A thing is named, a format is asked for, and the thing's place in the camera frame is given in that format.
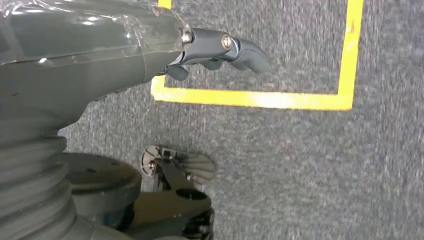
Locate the yellow floor tape square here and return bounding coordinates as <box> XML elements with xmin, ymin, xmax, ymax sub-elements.
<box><xmin>150</xmin><ymin>0</ymin><xmax>365</xmax><ymax>111</ymax></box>

